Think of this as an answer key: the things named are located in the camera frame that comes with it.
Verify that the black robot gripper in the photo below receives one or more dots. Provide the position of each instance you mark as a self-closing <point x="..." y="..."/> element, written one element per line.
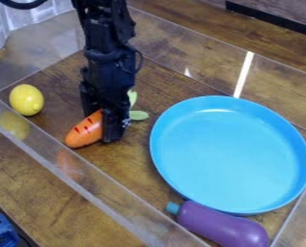
<point x="107" y="79"/>

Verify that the orange toy carrot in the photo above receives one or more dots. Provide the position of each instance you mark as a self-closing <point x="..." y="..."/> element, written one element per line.
<point x="87" y="131"/>

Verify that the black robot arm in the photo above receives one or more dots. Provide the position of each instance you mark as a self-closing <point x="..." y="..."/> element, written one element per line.
<point x="107" y="25"/>

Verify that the blue round tray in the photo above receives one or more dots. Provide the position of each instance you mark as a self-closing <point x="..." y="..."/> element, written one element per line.
<point x="229" y="154"/>

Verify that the yellow toy lemon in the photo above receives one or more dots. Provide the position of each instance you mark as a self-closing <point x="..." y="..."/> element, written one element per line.
<point x="26" y="99"/>

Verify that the blue plastic object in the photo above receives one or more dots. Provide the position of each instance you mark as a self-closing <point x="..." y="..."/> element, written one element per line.
<point x="9" y="235"/>

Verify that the black baseboard strip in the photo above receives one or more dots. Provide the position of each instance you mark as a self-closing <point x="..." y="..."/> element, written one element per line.
<point x="270" y="18"/>

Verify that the purple toy eggplant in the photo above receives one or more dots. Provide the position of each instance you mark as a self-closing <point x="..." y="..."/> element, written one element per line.
<point x="230" y="231"/>

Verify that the clear acrylic barrier wall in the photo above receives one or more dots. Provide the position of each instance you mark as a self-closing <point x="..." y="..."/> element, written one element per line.
<point x="101" y="196"/>

